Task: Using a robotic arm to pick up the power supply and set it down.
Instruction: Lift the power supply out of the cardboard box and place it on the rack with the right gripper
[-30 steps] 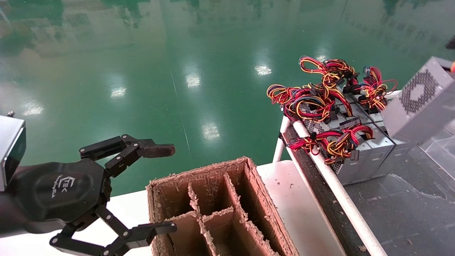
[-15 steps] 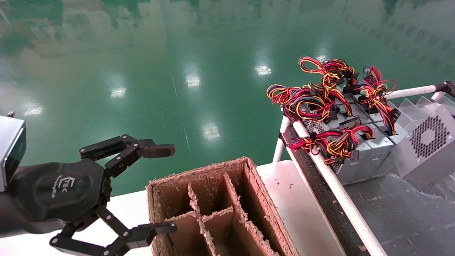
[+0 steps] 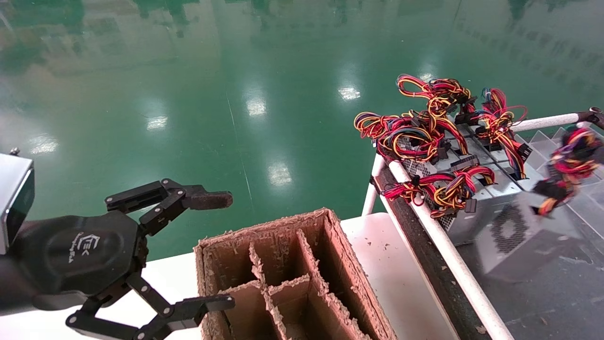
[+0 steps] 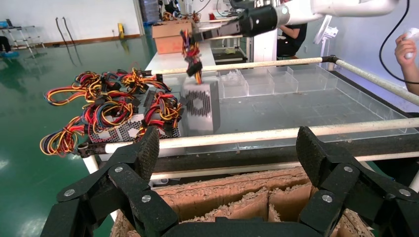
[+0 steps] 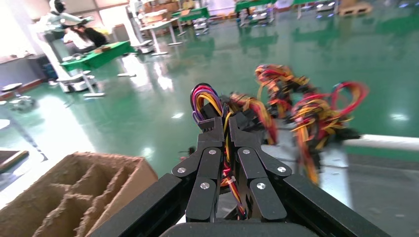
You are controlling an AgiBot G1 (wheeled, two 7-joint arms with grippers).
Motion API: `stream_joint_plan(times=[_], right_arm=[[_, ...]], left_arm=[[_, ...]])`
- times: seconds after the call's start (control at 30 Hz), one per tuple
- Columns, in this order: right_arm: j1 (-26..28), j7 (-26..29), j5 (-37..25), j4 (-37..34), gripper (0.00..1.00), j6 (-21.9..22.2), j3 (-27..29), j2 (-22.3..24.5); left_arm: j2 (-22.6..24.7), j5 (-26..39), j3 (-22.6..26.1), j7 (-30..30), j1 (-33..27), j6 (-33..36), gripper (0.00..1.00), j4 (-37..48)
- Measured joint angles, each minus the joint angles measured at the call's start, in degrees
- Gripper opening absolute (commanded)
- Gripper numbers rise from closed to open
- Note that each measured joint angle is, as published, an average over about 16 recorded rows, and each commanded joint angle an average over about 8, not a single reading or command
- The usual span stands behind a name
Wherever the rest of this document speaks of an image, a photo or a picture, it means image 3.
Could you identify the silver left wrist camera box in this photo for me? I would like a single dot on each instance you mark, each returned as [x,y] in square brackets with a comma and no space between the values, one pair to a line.
[12,198]

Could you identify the white padded cart rail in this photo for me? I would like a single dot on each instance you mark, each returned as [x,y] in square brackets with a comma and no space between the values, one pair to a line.
[542,122]
[453,255]

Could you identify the white cart post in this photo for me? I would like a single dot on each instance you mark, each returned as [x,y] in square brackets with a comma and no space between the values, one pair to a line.
[370,198]

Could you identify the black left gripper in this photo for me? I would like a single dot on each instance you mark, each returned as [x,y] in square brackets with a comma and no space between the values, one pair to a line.
[80,255]

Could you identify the clear acrylic divider tray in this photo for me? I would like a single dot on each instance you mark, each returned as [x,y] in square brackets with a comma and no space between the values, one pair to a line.
[542,141]

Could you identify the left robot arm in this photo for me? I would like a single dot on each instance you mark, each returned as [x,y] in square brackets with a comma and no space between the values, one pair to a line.
[9,288]

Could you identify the brown divided cardboard box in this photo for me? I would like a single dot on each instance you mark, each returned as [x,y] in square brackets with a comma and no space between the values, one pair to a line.
[283,241]

